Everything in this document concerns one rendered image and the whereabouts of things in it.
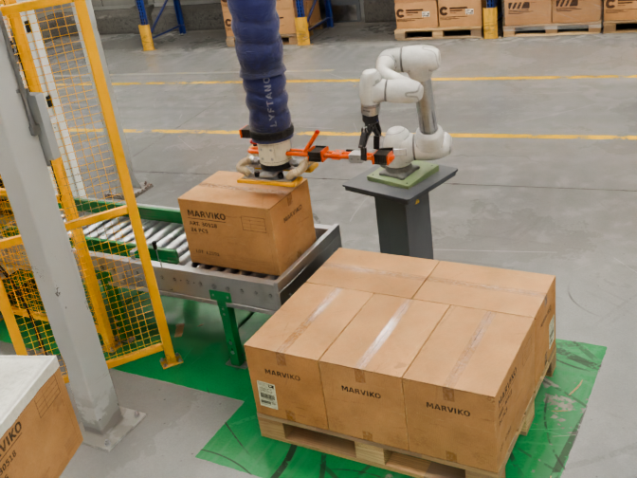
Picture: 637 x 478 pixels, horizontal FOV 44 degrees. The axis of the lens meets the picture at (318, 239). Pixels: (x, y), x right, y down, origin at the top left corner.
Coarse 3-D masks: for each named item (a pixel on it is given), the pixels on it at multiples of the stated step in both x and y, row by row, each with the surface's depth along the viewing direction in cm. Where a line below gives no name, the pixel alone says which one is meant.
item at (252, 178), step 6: (252, 174) 416; (258, 174) 411; (282, 174) 405; (240, 180) 413; (246, 180) 411; (252, 180) 410; (258, 180) 409; (264, 180) 408; (270, 180) 406; (276, 180) 405; (282, 180) 403; (288, 180) 402; (294, 180) 403; (300, 180) 405; (288, 186) 401; (294, 186) 400
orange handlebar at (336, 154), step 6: (252, 150) 415; (294, 150) 409; (300, 150) 407; (336, 150) 399; (342, 150) 398; (324, 156) 398; (330, 156) 396; (336, 156) 395; (342, 156) 393; (348, 156) 392; (390, 156) 383
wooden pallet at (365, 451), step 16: (544, 368) 390; (272, 416) 384; (528, 416) 370; (272, 432) 390; (288, 432) 389; (304, 432) 389; (336, 432) 368; (320, 448) 378; (336, 448) 377; (352, 448) 375; (368, 448) 362; (384, 448) 357; (512, 448) 349; (368, 464) 367; (384, 464) 362; (400, 464) 362; (416, 464) 360; (432, 464) 359; (448, 464) 342
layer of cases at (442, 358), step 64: (384, 256) 430; (320, 320) 381; (384, 320) 374; (448, 320) 367; (512, 320) 360; (256, 384) 379; (320, 384) 358; (384, 384) 339; (448, 384) 325; (512, 384) 337; (448, 448) 338
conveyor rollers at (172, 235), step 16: (96, 224) 520; (112, 224) 519; (128, 224) 519; (144, 224) 509; (160, 224) 507; (176, 224) 506; (128, 240) 495; (160, 240) 484; (176, 240) 482; (240, 272) 434; (256, 272) 431
